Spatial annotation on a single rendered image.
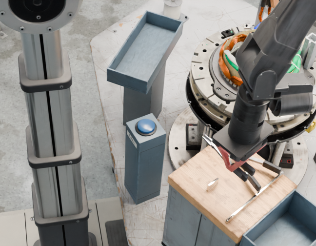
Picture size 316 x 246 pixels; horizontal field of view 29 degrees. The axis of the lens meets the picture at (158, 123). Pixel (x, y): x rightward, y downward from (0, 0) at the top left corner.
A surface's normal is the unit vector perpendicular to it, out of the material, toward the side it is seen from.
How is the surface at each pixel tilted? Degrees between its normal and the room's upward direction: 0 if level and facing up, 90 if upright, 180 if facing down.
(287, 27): 72
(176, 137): 0
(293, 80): 11
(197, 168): 0
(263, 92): 80
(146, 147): 90
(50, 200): 90
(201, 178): 0
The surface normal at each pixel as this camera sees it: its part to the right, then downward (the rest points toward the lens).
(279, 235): 0.06, -0.65
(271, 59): 0.21, 0.62
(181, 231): -0.72, 0.50
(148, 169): 0.47, 0.69
